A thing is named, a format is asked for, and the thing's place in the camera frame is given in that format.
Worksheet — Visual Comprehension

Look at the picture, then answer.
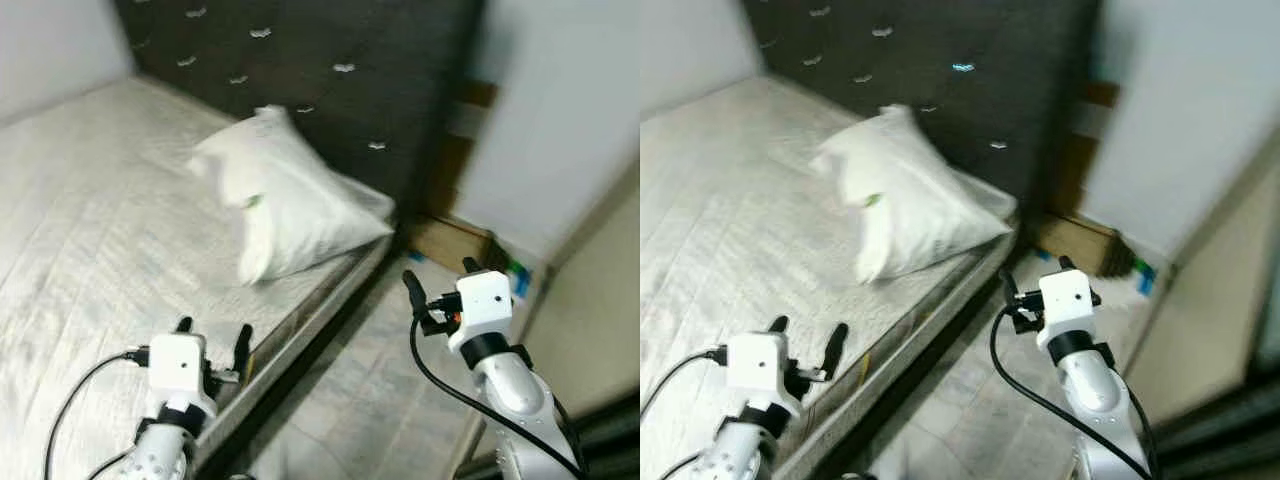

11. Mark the white pillow green print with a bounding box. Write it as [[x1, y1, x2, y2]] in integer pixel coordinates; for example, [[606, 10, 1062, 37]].
[[188, 104, 396, 286], [812, 104, 1019, 286]]

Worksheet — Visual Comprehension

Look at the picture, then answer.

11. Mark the brown cardboard box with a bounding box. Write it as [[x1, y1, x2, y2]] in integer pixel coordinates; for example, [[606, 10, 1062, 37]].
[[1035, 212, 1126, 276], [410, 213, 498, 273]]

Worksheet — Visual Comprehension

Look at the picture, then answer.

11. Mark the white grey patterned mattress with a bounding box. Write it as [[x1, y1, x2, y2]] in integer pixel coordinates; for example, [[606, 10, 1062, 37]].
[[640, 75, 1021, 480], [0, 75, 396, 480]]

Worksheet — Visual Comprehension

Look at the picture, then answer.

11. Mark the brown wooden panel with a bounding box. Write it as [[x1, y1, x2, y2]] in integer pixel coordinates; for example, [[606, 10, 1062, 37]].
[[440, 80, 498, 216], [1060, 80, 1121, 216]]

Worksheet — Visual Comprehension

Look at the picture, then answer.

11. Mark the beige wardrobe door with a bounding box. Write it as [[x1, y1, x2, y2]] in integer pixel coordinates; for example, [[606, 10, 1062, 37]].
[[1125, 130, 1280, 421], [520, 190, 641, 421]]

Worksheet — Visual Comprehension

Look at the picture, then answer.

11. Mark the dark tufted studded headboard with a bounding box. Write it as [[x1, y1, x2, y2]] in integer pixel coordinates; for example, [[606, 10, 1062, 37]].
[[740, 0, 1101, 216], [112, 0, 491, 226]]

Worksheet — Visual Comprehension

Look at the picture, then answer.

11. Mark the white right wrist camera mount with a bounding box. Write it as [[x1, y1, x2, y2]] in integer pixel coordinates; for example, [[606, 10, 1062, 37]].
[[1037, 268, 1096, 351], [447, 270, 514, 353]]

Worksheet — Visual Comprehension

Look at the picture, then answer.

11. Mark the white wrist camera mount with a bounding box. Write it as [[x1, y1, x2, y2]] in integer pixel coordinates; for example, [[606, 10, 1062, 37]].
[[147, 333, 209, 419], [726, 331, 791, 411], [447, 270, 514, 353], [1037, 268, 1096, 351]]

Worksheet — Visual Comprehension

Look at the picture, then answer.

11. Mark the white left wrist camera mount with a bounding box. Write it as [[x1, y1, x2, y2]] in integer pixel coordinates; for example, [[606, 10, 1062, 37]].
[[147, 333, 209, 419], [726, 331, 791, 411]]

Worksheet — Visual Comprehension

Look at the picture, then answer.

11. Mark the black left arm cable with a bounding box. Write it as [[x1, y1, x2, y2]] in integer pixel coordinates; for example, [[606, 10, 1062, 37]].
[[43, 350, 151, 480], [640, 348, 729, 480]]

